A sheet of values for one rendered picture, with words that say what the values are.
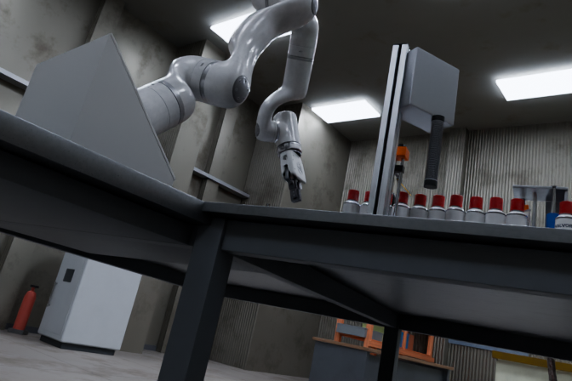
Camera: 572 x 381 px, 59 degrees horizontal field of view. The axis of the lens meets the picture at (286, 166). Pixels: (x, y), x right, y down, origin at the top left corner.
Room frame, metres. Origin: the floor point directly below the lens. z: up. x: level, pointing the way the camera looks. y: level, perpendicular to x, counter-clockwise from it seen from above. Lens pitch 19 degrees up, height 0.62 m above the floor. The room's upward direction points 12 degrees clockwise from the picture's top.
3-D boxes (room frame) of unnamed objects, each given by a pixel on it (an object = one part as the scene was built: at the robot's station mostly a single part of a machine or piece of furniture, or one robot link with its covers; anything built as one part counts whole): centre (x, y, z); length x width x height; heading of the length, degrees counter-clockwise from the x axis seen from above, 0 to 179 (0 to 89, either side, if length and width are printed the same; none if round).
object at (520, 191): (1.32, -0.72, 1.14); 0.14 x 0.11 x 0.01; 60
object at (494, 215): (1.28, -0.58, 0.98); 0.05 x 0.05 x 0.20
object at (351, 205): (1.49, -0.22, 0.98); 0.05 x 0.05 x 0.20
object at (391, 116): (1.30, -0.27, 1.16); 0.04 x 0.04 x 0.67; 60
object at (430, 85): (1.32, -0.35, 1.38); 0.17 x 0.10 x 0.19; 115
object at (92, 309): (6.64, 2.02, 0.81); 0.81 x 0.72 x 1.62; 137
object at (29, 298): (6.84, 2.84, 0.30); 0.27 x 0.26 x 0.60; 48
